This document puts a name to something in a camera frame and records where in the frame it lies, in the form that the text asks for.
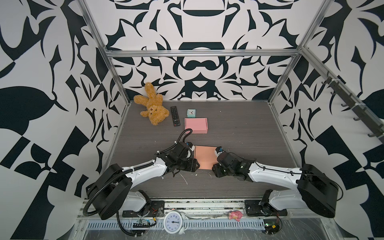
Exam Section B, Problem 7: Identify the brown plush bunny toy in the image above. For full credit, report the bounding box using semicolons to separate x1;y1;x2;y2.
134;82;170;126

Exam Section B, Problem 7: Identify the black remote control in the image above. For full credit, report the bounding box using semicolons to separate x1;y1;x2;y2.
171;106;181;127

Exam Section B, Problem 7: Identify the green circuit board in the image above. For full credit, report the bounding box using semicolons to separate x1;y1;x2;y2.
262;217;283;236
132;218;157;228

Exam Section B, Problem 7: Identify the small pink toy figure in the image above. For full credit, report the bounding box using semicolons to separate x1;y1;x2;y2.
228;211;243;222

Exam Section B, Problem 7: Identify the orange cardboard box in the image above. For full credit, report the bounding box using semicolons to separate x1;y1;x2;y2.
194;146;219;170

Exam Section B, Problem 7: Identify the right green circuit board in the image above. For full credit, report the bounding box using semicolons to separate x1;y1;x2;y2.
262;217;283;236

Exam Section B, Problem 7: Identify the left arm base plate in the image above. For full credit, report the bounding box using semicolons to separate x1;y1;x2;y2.
122;201;165;218

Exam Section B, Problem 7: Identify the small teal alarm clock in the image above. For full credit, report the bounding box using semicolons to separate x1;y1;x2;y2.
187;109;196;118

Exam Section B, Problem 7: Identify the left green circuit board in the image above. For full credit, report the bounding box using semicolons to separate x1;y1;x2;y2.
132;218;157;228

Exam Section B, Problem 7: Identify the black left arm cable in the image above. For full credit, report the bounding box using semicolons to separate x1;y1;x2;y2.
116;212;142;237

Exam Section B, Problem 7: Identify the pink cardboard box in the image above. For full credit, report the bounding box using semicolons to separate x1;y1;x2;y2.
185;118;208;134

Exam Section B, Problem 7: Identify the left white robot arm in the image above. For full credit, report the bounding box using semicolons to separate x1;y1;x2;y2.
83;142;200;220

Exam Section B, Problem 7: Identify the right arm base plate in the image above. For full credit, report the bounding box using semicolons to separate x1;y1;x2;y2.
244;200;288;217

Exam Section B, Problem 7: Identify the white round alarm clock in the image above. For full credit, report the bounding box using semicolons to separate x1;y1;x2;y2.
163;210;190;235

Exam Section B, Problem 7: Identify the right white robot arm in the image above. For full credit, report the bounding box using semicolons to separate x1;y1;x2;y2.
212;147;340;218

